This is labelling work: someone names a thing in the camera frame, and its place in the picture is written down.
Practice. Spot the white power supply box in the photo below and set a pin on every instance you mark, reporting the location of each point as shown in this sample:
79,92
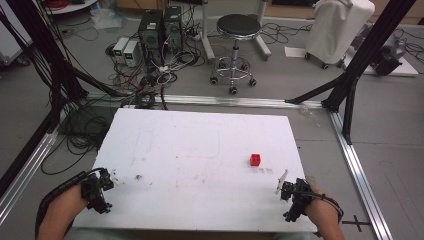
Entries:
131,53
120,48

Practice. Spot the person's right hand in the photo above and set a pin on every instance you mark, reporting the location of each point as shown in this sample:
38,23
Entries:
318,205

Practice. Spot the black round stool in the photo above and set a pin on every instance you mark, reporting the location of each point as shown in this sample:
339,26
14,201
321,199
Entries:
237,26

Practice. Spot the grey case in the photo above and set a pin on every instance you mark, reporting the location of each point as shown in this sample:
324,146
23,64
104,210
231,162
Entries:
11,36

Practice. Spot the black device on white board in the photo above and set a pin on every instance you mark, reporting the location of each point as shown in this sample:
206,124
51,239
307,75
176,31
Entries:
388,60

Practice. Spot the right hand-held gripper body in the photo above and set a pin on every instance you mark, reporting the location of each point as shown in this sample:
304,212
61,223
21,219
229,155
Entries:
296,201

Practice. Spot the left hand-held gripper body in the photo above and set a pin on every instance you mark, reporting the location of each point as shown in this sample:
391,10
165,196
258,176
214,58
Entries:
95,193

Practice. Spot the white sheet of paper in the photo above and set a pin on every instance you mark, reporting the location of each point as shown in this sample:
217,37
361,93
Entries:
295,52

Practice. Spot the person's left hand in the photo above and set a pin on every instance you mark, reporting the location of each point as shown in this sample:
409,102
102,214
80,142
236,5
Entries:
78,200

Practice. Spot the black computer tower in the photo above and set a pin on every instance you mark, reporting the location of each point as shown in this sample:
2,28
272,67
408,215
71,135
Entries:
173,28
150,35

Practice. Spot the red cube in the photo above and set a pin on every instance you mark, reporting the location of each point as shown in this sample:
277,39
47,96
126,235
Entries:
255,160

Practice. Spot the small brown crumb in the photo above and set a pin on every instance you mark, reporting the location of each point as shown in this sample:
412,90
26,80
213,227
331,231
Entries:
138,177

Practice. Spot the aluminium floor rail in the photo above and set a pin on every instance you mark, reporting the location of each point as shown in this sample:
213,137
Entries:
233,100
26,166
360,180

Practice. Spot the white covered cart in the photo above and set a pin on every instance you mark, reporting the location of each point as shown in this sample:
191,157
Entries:
336,30

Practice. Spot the clear plastic bag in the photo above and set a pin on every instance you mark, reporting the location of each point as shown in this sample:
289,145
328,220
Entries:
106,18

